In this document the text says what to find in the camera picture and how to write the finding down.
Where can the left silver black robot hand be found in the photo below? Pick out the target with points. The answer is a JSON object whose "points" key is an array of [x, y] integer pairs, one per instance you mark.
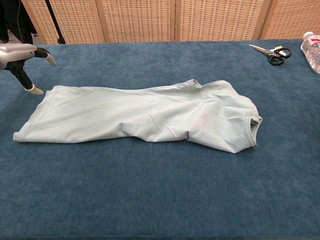
{"points": [[15, 52]]}

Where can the light green t-shirt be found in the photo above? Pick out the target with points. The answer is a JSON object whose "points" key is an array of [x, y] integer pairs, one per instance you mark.
{"points": [[125, 115]]}

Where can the black tripod stand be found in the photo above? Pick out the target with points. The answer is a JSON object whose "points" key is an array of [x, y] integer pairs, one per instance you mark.
{"points": [[53, 18]]}

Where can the woven wooden folding screen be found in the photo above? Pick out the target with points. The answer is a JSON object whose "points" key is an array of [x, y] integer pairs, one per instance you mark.
{"points": [[140, 20]]}

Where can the blue carpet table cover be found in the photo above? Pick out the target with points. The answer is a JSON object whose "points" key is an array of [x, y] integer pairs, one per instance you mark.
{"points": [[160, 215]]}

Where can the clear plastic water bottle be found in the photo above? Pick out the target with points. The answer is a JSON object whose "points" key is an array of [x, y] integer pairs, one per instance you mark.
{"points": [[312, 52]]}

